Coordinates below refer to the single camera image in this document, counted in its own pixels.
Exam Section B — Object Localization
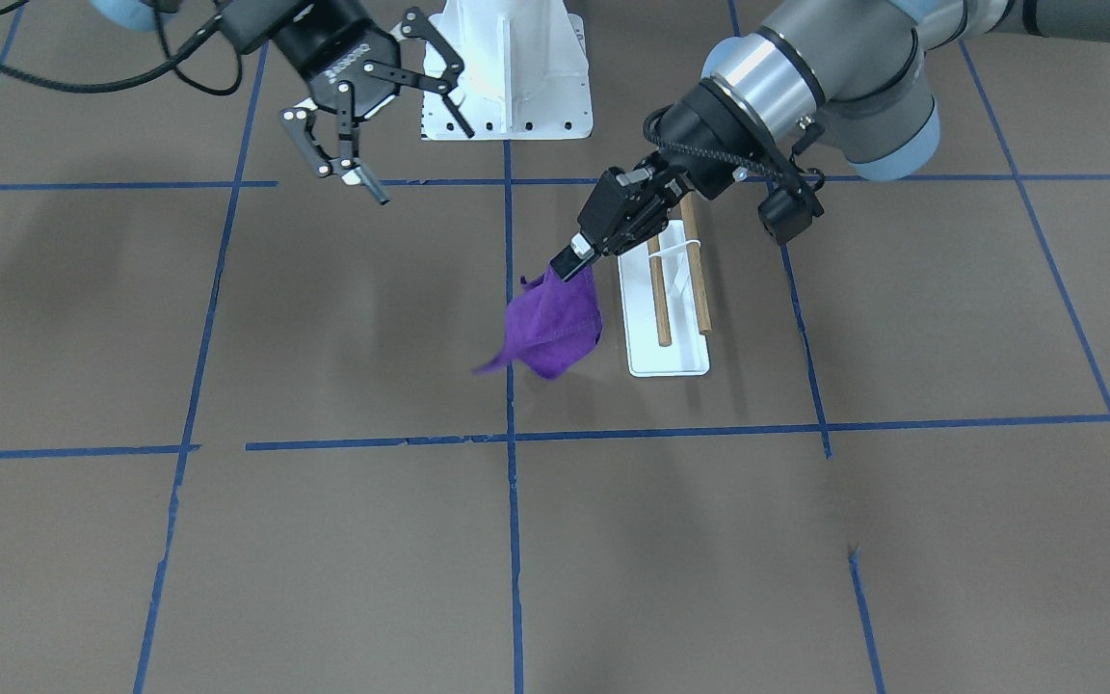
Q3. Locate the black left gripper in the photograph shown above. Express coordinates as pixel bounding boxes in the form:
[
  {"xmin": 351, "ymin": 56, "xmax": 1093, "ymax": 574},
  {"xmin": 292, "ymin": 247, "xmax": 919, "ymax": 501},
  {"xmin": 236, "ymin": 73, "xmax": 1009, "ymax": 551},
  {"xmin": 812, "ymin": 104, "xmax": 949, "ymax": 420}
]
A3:
[{"xmin": 549, "ymin": 165, "xmax": 692, "ymax": 282}]

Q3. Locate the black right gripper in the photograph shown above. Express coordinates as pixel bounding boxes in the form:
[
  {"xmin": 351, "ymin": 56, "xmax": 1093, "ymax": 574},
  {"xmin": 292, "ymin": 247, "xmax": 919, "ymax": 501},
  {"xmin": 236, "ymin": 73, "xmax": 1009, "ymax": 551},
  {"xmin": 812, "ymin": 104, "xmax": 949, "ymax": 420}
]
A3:
[{"xmin": 272, "ymin": 1, "xmax": 476, "ymax": 205}]

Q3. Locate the purple towel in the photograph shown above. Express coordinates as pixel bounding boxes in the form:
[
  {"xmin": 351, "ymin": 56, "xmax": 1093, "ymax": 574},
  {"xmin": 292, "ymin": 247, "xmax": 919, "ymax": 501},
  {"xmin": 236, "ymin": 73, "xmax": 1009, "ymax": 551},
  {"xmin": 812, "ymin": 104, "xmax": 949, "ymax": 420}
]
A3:
[{"xmin": 474, "ymin": 266, "xmax": 603, "ymax": 381}]

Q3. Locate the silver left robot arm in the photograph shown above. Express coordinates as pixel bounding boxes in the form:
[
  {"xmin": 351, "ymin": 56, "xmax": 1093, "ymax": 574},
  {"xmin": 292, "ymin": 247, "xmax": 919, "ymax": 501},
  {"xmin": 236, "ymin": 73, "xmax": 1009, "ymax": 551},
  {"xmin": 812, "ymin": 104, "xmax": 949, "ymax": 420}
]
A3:
[{"xmin": 549, "ymin": 1, "xmax": 1110, "ymax": 280}]

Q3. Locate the white wooden towel rack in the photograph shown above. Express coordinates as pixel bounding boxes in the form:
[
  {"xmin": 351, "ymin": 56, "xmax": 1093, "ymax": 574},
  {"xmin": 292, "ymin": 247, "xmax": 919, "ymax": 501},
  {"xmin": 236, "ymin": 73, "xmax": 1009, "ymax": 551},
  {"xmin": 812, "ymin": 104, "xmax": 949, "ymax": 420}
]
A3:
[{"xmin": 618, "ymin": 194, "xmax": 712, "ymax": 378}]

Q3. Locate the blue tape strip crosswise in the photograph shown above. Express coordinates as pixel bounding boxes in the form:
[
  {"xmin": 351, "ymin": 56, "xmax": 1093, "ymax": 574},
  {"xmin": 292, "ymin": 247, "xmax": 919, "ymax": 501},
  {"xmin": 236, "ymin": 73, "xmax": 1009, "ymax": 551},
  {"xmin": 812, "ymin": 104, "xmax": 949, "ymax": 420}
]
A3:
[{"xmin": 0, "ymin": 414, "xmax": 1110, "ymax": 460}]

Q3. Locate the blue tape strip lengthwise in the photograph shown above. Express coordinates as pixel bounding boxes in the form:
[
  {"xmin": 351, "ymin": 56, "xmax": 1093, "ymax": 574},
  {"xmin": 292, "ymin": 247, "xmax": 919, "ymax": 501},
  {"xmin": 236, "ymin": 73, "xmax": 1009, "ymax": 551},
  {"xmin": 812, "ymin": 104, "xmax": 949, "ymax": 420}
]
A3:
[{"xmin": 502, "ymin": 140, "xmax": 525, "ymax": 693}]

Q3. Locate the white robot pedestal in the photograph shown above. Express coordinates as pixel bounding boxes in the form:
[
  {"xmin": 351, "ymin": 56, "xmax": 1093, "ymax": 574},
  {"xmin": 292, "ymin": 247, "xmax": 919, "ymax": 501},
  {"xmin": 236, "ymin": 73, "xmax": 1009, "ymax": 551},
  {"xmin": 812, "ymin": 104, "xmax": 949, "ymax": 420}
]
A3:
[{"xmin": 428, "ymin": 1, "xmax": 595, "ymax": 144}]

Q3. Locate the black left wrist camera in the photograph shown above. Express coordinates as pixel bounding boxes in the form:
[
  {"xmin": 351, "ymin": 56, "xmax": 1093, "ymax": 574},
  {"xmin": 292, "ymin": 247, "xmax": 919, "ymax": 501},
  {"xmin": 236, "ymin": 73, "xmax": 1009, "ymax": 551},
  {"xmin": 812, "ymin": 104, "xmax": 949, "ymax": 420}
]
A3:
[{"xmin": 757, "ymin": 183, "xmax": 825, "ymax": 247}]

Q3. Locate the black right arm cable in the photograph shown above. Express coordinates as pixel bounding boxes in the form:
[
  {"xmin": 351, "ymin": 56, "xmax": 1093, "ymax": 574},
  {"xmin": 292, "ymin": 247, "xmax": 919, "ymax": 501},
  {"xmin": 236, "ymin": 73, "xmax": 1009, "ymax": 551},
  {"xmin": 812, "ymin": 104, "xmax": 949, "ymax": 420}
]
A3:
[{"xmin": 0, "ymin": 0, "xmax": 248, "ymax": 97}]

